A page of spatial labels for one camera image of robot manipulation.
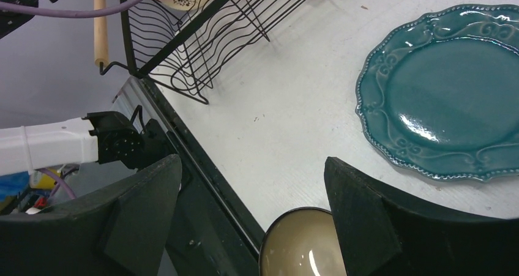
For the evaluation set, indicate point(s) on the black bowl cream inside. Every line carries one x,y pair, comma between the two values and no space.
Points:
302,241

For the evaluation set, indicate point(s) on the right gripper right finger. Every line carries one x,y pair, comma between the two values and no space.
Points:
383,230

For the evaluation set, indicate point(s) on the teal scalloped ceramic plate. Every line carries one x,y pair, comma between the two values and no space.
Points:
439,95

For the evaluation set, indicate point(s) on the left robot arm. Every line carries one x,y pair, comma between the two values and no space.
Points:
101,137

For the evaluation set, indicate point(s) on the black wire dish rack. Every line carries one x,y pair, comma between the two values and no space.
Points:
184,51

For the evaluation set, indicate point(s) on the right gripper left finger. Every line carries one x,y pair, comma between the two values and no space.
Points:
120,229

